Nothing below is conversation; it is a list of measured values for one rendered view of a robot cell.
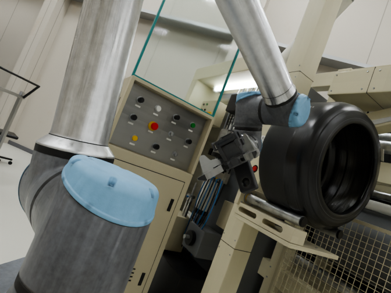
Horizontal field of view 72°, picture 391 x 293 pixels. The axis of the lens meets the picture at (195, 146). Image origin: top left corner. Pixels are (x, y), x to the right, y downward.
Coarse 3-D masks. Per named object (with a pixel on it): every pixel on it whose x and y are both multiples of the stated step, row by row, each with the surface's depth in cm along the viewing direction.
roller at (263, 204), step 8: (248, 200) 135; (256, 200) 130; (264, 200) 128; (264, 208) 125; (272, 208) 121; (280, 208) 118; (280, 216) 117; (288, 216) 113; (296, 216) 110; (296, 224) 110; (304, 224) 108
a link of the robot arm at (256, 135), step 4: (240, 132) 84; (244, 132) 84; (248, 132) 83; (252, 132) 83; (256, 132) 84; (260, 132) 85; (252, 136) 82; (256, 136) 84; (260, 136) 85; (260, 140) 86; (260, 144) 86; (260, 148) 87
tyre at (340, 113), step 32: (288, 128) 114; (320, 128) 105; (352, 128) 135; (288, 160) 108; (320, 160) 104; (352, 160) 141; (288, 192) 110; (320, 192) 106; (352, 192) 137; (320, 224) 114
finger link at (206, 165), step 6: (204, 156) 66; (204, 162) 66; (210, 162) 67; (216, 162) 68; (204, 168) 65; (210, 168) 66; (216, 168) 66; (222, 168) 66; (204, 174) 63; (210, 174) 64; (216, 174) 65; (198, 180) 62; (204, 180) 62
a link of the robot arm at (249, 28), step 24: (216, 0) 57; (240, 0) 55; (240, 24) 58; (264, 24) 59; (240, 48) 63; (264, 48) 61; (264, 72) 65; (288, 72) 68; (264, 96) 71; (288, 96) 69; (264, 120) 79; (288, 120) 72
